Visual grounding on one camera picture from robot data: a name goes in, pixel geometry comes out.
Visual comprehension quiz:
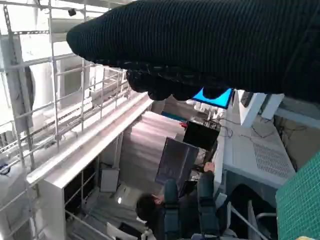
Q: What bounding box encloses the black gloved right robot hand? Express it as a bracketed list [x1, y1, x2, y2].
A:
[66, 0, 320, 104]

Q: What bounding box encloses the monitor with blue screen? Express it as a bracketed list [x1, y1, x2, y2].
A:
[191, 86, 234, 110]

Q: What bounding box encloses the black monitor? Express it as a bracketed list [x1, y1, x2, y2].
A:
[183, 121, 221, 152]

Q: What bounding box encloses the grey dark screen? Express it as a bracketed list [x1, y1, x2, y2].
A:
[154, 137, 200, 195]

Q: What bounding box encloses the white perforated cabinet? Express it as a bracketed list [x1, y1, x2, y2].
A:
[221, 117, 297, 190]

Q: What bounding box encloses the small white board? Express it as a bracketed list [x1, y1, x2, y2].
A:
[99, 168, 121, 193]

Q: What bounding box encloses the person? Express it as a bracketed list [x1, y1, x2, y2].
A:
[136, 161, 232, 240]

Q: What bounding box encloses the green cutting mat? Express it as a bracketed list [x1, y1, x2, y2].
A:
[275, 149, 320, 238]

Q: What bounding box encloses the white shelving unit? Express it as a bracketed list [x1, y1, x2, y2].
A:
[26, 132, 126, 240]

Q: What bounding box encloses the white metal grid frame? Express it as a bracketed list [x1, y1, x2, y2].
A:
[0, 0, 156, 176]

